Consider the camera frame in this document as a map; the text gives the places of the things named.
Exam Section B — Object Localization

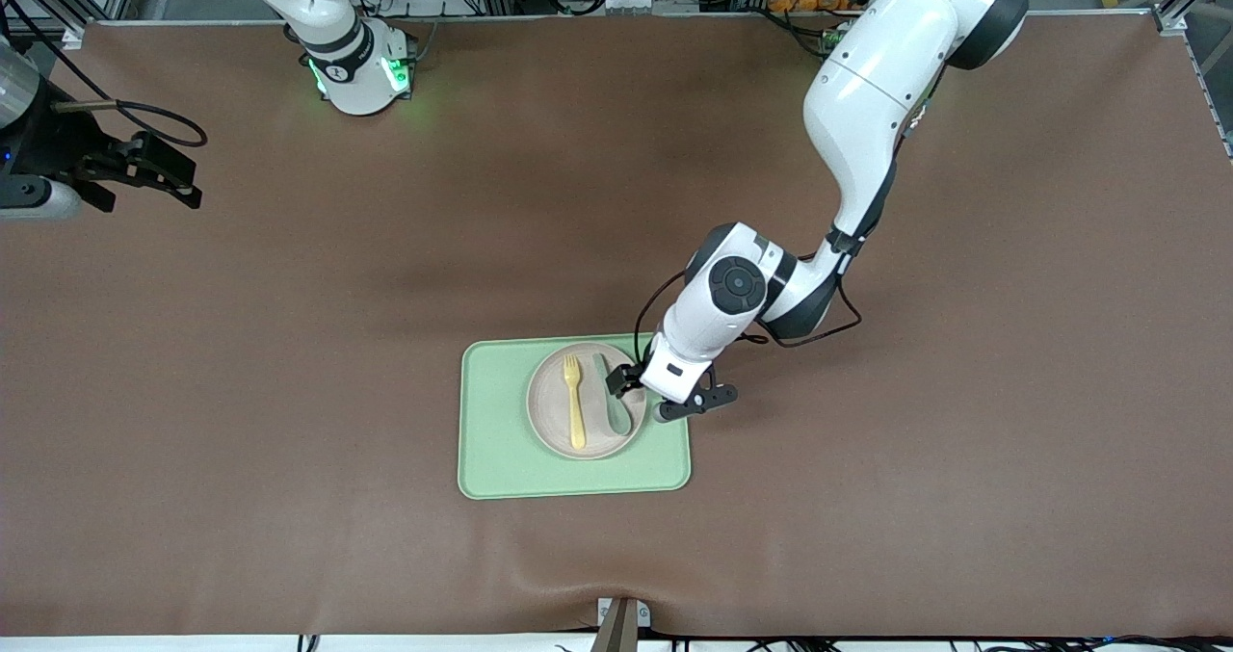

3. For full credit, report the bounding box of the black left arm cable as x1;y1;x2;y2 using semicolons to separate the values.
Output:
633;103;863;364

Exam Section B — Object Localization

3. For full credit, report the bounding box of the round beige plate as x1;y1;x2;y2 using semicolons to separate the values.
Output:
526;341;648;461

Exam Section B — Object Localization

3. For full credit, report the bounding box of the green plastic spoon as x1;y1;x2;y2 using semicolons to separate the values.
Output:
590;352;634;437

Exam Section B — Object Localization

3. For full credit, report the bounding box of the yellow plastic fork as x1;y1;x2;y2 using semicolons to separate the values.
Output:
564;353;588;451

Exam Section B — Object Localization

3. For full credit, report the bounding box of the brown table cover mat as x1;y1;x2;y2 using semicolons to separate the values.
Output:
0;12;1233;639

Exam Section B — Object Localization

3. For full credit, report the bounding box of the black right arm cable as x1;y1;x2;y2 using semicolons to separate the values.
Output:
0;0;208;149

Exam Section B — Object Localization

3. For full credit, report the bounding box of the grey metal bracket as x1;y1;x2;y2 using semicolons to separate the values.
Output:
595;596;652;652

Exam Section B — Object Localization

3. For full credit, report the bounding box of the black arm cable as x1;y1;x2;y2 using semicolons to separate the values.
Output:
0;0;208;149
633;103;863;364

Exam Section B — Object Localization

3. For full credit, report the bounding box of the light green rectangular tray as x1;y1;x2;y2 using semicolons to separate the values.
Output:
458;332;693;501

